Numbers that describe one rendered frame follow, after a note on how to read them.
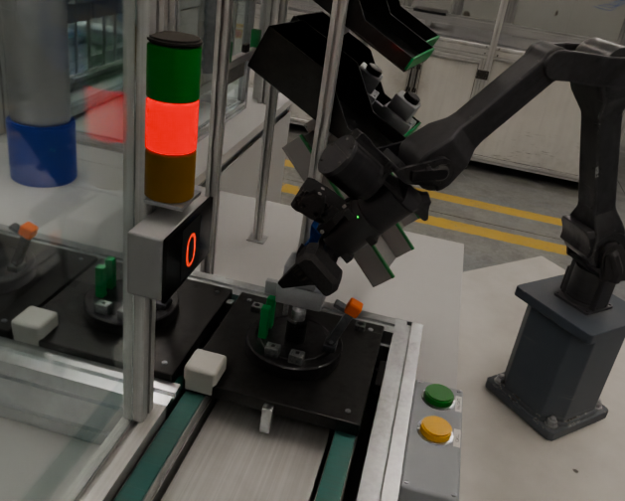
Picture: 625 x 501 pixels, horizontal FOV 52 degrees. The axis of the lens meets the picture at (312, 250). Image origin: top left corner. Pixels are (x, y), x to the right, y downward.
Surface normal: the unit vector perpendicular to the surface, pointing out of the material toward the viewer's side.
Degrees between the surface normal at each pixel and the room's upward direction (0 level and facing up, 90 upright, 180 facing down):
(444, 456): 0
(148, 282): 90
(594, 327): 0
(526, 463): 0
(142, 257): 90
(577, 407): 90
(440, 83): 90
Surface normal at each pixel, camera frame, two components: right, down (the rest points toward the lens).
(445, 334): 0.14, -0.88
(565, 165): -0.25, 0.41
